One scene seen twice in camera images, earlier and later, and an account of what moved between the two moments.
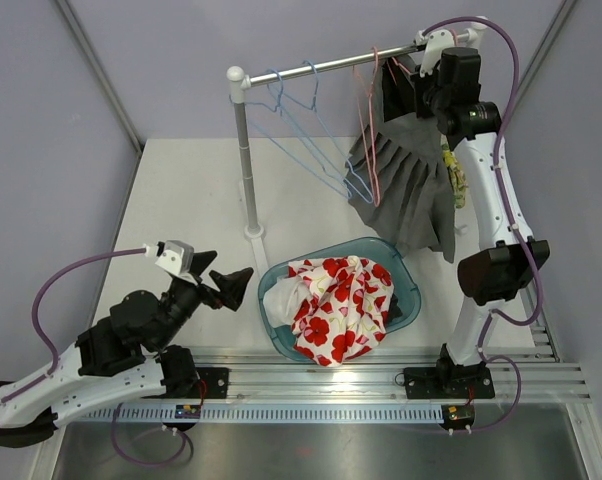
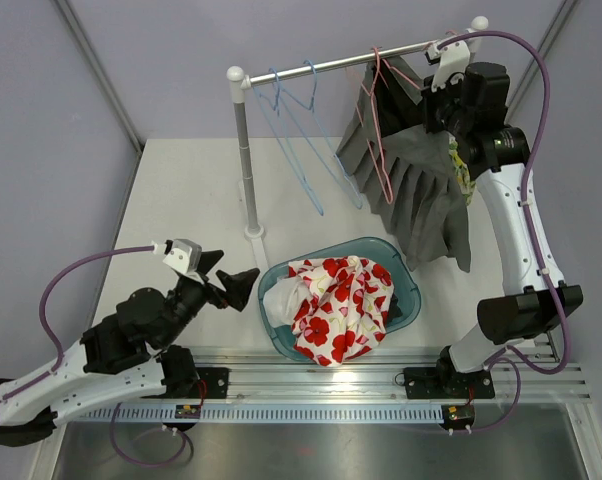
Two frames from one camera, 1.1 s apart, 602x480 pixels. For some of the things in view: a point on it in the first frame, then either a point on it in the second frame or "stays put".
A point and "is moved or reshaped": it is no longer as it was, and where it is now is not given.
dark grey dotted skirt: (394, 311) stays put
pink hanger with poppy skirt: (366, 107) → (387, 184)
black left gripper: (204, 288) stays put
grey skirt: (399, 170) is moved or reshaped
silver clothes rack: (238, 82) stays put
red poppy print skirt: (346, 310) stays put
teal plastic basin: (281, 336) stays put
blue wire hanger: (366, 197) → (310, 118)
